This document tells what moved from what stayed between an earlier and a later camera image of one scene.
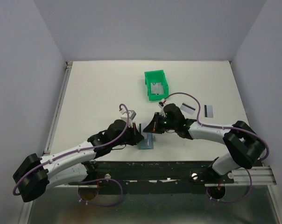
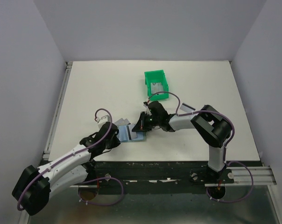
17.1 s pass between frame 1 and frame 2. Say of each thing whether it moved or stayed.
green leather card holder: moved
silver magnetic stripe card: moved
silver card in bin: stayed
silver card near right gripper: stayed
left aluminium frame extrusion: stayed
